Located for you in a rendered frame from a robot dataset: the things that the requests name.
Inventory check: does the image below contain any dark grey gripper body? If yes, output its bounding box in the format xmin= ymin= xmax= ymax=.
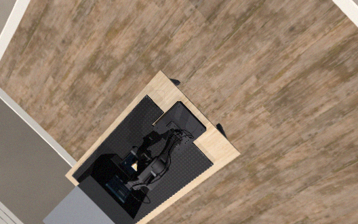
xmin=137 ymin=160 xmax=149 ymax=169

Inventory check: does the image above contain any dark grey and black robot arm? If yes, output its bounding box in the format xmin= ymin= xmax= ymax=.
xmin=125 ymin=121 xmax=191 ymax=190

